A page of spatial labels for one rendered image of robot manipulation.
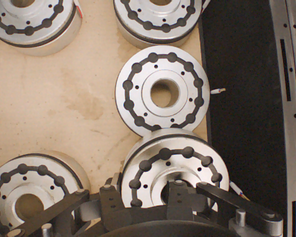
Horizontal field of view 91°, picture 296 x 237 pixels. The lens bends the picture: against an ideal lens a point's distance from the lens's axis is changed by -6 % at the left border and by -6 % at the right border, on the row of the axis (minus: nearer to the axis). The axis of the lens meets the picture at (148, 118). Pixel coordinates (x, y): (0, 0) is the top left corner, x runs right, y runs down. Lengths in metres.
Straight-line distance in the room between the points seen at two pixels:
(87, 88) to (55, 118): 0.05
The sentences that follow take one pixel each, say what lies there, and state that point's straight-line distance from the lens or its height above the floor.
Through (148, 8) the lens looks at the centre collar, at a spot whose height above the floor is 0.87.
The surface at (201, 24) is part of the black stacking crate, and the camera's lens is 0.26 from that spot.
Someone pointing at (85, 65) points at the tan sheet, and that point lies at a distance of 0.21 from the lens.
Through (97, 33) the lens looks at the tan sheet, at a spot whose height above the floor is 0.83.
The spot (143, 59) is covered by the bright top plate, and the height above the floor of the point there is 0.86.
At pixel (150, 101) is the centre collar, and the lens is 0.16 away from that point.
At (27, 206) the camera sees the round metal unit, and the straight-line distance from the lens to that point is 0.23.
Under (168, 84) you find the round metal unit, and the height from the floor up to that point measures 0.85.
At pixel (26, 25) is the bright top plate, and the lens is 0.22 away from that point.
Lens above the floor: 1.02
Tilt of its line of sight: 84 degrees down
